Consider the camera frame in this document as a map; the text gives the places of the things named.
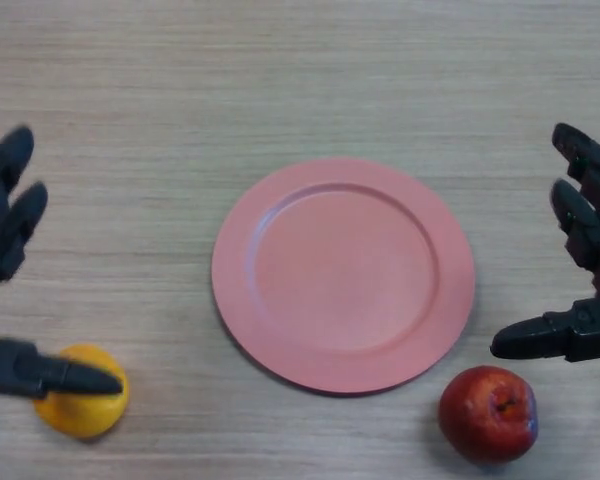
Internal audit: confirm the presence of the yellow pear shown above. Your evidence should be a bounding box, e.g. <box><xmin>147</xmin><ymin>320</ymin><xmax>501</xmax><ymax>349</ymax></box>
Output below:
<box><xmin>33</xmin><ymin>343</ymin><xmax>130</xmax><ymax>440</ymax></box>

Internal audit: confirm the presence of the pink round plate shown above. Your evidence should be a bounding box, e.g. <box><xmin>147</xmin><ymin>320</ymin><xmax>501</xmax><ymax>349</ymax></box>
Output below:
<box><xmin>211</xmin><ymin>157</ymin><xmax>476</xmax><ymax>397</ymax></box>

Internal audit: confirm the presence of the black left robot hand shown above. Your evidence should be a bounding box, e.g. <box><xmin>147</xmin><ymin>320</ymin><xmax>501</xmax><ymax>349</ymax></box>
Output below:
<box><xmin>0</xmin><ymin>125</ymin><xmax>124</xmax><ymax>401</ymax></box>

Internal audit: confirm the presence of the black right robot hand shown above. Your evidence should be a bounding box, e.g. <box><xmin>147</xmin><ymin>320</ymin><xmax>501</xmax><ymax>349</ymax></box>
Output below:
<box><xmin>489</xmin><ymin>122</ymin><xmax>600</xmax><ymax>363</ymax></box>

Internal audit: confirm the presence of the red apple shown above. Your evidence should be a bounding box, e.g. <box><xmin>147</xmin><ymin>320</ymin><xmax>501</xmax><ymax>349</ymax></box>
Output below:
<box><xmin>438</xmin><ymin>365</ymin><xmax>539</xmax><ymax>464</ymax></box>

